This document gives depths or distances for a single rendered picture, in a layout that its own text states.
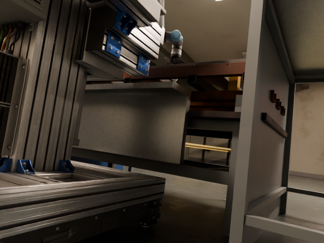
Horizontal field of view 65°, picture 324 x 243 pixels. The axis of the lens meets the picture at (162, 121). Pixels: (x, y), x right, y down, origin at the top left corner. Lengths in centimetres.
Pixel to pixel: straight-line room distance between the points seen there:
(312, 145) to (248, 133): 839
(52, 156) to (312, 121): 872
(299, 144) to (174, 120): 806
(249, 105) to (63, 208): 64
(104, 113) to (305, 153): 810
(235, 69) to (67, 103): 79
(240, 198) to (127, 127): 84
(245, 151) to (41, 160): 74
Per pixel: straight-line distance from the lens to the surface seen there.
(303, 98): 945
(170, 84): 119
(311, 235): 88
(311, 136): 926
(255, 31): 98
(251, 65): 93
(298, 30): 155
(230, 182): 130
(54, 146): 110
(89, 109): 174
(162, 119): 137
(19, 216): 70
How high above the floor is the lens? 38
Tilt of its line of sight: 6 degrees up
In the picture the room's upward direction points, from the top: 7 degrees clockwise
